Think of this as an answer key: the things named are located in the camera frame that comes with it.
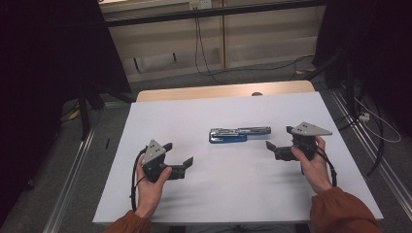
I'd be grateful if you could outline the black hanging cable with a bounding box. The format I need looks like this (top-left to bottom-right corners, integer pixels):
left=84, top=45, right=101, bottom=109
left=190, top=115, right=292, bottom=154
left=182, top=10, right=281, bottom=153
left=196, top=16, right=316, bottom=73
left=193, top=8, right=224, bottom=85

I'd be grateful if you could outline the white floor cable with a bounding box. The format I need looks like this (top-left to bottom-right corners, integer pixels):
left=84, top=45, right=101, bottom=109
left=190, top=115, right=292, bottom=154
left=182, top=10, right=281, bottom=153
left=353, top=96, right=402, bottom=144

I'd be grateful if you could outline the person's left hand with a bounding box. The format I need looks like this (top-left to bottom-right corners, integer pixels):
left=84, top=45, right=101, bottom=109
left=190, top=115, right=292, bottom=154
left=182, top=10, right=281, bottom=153
left=135, top=157, right=173, bottom=219

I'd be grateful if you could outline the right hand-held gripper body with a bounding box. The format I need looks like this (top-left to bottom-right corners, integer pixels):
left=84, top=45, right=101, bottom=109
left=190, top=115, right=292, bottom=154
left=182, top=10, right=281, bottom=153
left=274, top=121, right=333, bottom=162

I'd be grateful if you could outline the aluminium floor rail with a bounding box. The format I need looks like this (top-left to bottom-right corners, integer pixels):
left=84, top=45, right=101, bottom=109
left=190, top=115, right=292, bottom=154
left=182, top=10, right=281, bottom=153
left=329, top=88, right=412, bottom=213
left=43, top=127, right=96, bottom=233

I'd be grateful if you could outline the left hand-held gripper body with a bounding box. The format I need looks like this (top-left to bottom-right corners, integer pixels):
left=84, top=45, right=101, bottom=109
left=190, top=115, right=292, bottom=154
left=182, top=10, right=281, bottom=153
left=141, top=139, right=187, bottom=183

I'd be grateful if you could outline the blue stapler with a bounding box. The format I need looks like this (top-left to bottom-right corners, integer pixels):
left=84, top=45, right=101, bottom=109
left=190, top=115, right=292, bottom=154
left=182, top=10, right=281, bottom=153
left=208, top=125, right=272, bottom=145

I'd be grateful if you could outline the light wooden table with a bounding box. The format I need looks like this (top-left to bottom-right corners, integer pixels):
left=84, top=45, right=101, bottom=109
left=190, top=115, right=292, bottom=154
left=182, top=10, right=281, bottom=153
left=135, top=80, right=316, bottom=103

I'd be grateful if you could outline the left hand-held gripper cable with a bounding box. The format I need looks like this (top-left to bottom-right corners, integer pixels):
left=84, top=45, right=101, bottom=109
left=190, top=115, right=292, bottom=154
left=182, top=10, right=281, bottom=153
left=130, top=147, right=149, bottom=212

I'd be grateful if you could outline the black metal rail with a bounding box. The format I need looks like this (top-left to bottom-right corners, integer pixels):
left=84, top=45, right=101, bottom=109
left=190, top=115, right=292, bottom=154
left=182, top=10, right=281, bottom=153
left=104, top=0, right=326, bottom=28

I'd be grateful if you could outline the white table cover sheet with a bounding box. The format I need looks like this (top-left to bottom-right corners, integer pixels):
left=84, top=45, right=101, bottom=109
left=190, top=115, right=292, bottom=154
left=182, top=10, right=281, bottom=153
left=92, top=91, right=384, bottom=225

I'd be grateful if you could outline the black curtain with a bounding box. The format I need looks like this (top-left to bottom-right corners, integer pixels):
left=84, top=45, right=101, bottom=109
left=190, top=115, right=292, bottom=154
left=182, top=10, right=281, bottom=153
left=312, top=0, right=412, bottom=137
left=0, top=0, right=132, bottom=227

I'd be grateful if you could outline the black floor cable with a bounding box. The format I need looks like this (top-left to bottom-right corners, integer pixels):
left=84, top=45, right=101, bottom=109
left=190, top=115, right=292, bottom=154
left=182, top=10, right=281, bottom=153
left=334, top=110, right=386, bottom=179

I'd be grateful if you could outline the hand-held gripper cable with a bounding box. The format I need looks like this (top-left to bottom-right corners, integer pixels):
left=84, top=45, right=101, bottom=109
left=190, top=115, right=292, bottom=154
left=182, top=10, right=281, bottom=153
left=315, top=145, right=338, bottom=188
left=130, top=147, right=149, bottom=212

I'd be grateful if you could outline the person's right hand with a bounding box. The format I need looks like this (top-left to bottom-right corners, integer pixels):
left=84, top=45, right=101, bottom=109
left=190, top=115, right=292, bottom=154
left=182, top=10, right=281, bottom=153
left=291, top=135, right=334, bottom=195

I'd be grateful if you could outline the white wall socket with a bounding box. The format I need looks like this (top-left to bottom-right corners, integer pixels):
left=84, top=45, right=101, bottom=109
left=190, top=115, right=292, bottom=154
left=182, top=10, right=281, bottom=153
left=189, top=0, right=213, bottom=10

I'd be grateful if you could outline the black metal stand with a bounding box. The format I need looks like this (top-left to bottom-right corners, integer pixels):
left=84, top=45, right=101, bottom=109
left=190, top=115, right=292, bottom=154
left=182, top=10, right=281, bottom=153
left=304, top=48, right=361, bottom=122
left=77, top=82, right=135, bottom=141

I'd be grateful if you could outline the right hand-held gripper cable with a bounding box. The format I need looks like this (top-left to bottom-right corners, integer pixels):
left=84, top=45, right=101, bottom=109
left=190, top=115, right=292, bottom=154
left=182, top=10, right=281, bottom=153
left=315, top=145, right=338, bottom=188

